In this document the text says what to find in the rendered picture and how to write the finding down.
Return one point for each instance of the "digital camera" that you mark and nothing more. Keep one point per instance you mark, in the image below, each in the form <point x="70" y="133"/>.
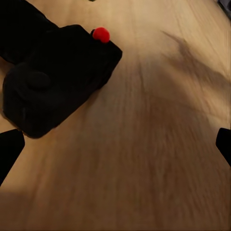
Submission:
<point x="55" y="69"/>

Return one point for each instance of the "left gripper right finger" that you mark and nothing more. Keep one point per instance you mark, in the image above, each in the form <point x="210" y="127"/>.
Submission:
<point x="223" y="143"/>

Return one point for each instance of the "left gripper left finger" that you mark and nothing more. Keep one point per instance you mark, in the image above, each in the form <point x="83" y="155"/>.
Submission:
<point x="11" y="144"/>

